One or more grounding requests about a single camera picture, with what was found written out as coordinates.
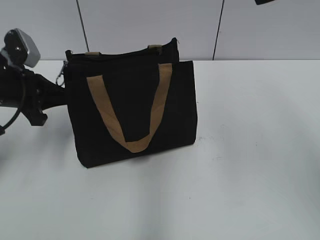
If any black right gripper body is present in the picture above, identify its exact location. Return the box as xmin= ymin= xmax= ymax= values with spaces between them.
xmin=254 ymin=0 xmax=274 ymax=5

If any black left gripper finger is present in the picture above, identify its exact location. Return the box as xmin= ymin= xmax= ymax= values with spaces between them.
xmin=37 ymin=74 xmax=67 ymax=110

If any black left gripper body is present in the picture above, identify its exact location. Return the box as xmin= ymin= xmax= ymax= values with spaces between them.
xmin=0 ymin=57 xmax=48 ymax=127

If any black canvas tote bag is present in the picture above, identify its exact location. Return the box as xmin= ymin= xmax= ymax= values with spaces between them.
xmin=63 ymin=38 xmax=198 ymax=168

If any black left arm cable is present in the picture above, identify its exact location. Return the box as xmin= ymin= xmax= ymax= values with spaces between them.
xmin=0 ymin=74 xmax=28 ymax=137

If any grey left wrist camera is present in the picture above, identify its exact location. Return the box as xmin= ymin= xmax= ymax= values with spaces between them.
xmin=6 ymin=28 xmax=41 ymax=68

